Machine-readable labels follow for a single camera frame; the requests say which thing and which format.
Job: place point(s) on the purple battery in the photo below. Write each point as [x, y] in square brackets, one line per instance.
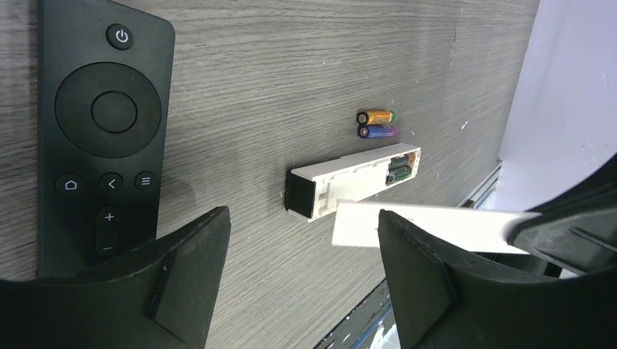
[376, 132]

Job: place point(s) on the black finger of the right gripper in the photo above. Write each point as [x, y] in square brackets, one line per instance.
[576, 230]

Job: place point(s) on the black remote control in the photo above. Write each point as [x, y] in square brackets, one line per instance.
[104, 78]

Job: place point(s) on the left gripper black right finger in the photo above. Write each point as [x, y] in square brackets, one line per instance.
[445, 297]

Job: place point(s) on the black green battery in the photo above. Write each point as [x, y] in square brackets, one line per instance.
[398, 174]

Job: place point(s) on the black orange battery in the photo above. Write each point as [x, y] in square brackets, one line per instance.
[402, 161]

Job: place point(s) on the white battery cover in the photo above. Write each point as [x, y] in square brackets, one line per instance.
[475, 230]

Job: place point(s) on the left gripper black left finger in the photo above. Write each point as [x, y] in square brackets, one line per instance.
[160, 295]

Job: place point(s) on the white remote control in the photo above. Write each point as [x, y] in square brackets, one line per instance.
[313, 191]

